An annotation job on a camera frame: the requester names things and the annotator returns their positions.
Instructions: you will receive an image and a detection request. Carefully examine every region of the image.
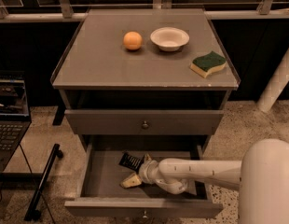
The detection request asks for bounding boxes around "black stand leg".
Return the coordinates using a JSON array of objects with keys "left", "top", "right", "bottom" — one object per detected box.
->
[{"left": 24, "top": 144, "right": 63, "bottom": 221}]

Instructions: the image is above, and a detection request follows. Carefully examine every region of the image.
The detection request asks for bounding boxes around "closed top drawer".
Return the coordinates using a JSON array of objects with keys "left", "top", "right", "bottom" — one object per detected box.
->
[{"left": 65, "top": 109, "right": 223, "bottom": 135}]

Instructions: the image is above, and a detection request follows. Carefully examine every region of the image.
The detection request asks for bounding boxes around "green yellow sponge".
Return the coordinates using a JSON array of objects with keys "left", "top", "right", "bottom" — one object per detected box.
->
[{"left": 190, "top": 51, "right": 227, "bottom": 78}]

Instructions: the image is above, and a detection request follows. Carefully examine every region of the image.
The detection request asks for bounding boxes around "metal railing frame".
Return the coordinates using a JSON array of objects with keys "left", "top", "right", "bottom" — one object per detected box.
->
[{"left": 0, "top": 0, "right": 289, "bottom": 24}]

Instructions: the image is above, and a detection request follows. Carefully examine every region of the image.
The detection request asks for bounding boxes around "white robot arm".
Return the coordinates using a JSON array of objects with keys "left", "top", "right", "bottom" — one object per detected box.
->
[{"left": 119, "top": 139, "right": 289, "bottom": 224}]

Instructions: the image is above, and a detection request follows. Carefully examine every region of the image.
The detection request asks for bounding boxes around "drawer knob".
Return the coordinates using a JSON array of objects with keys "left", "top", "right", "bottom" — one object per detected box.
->
[
  {"left": 142, "top": 120, "right": 150, "bottom": 130},
  {"left": 143, "top": 211, "right": 148, "bottom": 218}
]

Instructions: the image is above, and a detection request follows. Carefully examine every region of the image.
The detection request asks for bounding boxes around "top drawer knob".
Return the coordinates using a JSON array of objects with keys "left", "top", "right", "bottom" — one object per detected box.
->
[{"left": 142, "top": 120, "right": 150, "bottom": 130}]

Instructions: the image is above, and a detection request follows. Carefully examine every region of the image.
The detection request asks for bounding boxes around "orange fruit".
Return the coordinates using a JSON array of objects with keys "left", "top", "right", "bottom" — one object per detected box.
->
[{"left": 123, "top": 32, "right": 143, "bottom": 50}]

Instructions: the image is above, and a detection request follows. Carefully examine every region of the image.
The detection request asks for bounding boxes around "white bowl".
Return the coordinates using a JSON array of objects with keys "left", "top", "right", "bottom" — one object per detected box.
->
[{"left": 150, "top": 27, "right": 189, "bottom": 52}]

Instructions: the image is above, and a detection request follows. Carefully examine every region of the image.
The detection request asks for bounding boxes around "grey drawer cabinet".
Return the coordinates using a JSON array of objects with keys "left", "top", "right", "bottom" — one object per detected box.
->
[{"left": 49, "top": 8, "right": 241, "bottom": 219}]

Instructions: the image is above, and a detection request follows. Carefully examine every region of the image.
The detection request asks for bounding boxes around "open middle drawer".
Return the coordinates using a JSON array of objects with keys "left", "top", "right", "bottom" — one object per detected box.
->
[{"left": 64, "top": 147, "right": 223, "bottom": 218}]

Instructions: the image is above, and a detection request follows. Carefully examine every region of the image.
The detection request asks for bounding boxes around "middle drawer knob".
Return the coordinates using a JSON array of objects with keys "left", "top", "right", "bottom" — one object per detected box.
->
[{"left": 143, "top": 211, "right": 148, "bottom": 218}]

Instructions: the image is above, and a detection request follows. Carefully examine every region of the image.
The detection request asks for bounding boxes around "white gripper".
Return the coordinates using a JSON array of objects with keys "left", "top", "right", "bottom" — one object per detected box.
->
[{"left": 120, "top": 153, "right": 160, "bottom": 189}]

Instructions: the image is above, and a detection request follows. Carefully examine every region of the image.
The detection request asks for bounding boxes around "black laptop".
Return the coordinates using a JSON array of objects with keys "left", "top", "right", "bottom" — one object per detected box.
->
[{"left": 0, "top": 71, "right": 31, "bottom": 173}]

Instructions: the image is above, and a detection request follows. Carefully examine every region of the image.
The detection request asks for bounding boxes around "black rxbar chocolate bar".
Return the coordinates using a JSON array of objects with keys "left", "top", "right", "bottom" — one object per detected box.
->
[{"left": 119, "top": 152, "right": 144, "bottom": 173}]

